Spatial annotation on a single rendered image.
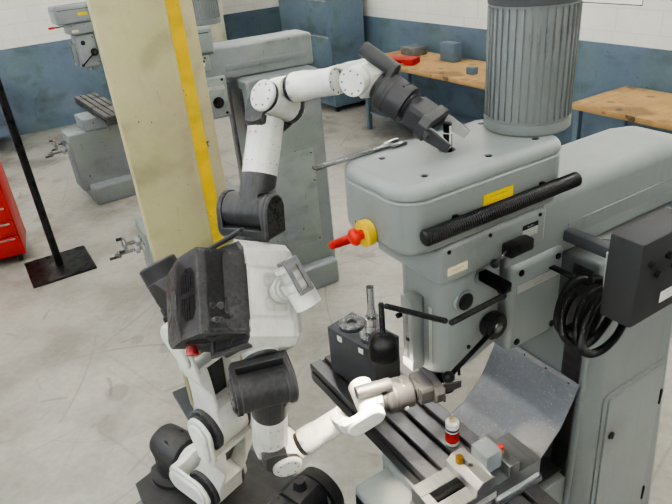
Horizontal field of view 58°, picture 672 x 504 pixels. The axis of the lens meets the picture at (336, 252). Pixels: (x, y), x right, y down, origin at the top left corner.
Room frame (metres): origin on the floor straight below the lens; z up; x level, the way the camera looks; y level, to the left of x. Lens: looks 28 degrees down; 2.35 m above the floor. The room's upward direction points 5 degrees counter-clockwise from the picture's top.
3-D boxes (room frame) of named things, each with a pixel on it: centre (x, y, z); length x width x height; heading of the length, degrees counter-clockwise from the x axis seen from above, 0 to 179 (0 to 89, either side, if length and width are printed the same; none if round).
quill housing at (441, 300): (1.29, -0.27, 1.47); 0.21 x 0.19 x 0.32; 30
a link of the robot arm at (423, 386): (1.27, -0.18, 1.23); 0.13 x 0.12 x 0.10; 15
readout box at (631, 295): (1.15, -0.69, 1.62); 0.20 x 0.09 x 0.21; 120
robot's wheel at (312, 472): (1.58, 0.14, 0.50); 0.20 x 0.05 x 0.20; 49
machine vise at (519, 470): (1.14, -0.32, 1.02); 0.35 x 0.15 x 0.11; 118
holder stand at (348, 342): (1.66, -0.06, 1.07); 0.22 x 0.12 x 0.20; 41
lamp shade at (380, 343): (1.16, -0.09, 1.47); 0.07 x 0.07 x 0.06
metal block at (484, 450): (1.15, -0.35, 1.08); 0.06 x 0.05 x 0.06; 28
